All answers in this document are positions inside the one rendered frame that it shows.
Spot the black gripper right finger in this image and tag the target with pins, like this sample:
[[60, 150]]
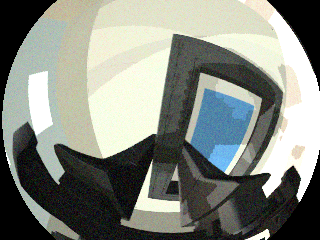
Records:
[[204, 187]]

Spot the black picture frame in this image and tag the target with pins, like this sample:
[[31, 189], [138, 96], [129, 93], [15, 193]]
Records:
[[221, 103]]

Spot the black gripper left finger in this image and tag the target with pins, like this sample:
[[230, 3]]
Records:
[[119, 176]]

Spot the beige flat rectangular board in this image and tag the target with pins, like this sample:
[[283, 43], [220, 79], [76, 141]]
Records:
[[129, 51]]

